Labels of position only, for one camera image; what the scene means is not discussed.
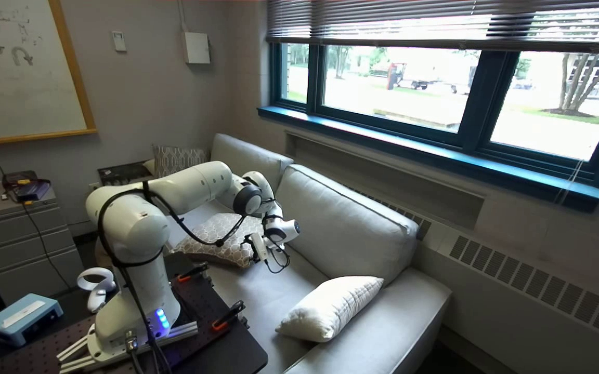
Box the white thermostat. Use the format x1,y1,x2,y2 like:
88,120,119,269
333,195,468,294
110,31,127,54

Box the grey drawer cabinet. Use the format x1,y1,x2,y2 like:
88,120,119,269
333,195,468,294
0,184,83,303

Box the red black clamp far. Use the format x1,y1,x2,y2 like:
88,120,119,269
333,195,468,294
173,261,211,284

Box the far patterned pillow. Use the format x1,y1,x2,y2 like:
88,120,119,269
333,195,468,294
152,146,207,176

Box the window blinds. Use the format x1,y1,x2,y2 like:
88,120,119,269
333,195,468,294
266,0,599,51

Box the red black clamp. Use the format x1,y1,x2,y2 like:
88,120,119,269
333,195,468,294
211,300,246,333
173,261,211,284

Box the dark side table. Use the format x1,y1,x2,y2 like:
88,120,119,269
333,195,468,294
98,162,152,184

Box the blue white box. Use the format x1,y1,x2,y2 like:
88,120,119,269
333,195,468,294
0,293,65,346

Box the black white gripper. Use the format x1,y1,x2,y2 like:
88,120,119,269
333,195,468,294
244,232,289,272

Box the blue framed window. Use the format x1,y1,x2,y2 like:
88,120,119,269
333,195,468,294
259,42,599,209

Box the white VR controller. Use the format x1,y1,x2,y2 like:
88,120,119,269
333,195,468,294
76,266,116,311

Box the wall radiator heater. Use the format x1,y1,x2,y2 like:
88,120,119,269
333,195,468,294
416,221,599,374

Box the small white pillow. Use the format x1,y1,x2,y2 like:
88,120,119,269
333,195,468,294
277,277,383,343

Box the white wall box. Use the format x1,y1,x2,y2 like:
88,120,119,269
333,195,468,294
186,31,211,64

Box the red black clamp near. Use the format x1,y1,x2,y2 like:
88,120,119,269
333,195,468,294
211,300,246,333

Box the wooden framed whiteboard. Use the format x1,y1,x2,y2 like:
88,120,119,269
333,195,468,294
0,0,96,144

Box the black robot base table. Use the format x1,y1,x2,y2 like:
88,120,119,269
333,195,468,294
0,253,268,374

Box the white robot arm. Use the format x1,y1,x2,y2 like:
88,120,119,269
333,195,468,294
57,159,299,374

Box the black device on cabinet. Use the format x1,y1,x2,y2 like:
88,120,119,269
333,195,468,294
3,171,51,203

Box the grey patterned pillow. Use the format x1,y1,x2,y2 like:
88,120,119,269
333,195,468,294
173,212,261,269

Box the grey sofa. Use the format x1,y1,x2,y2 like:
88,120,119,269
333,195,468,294
186,132,450,374

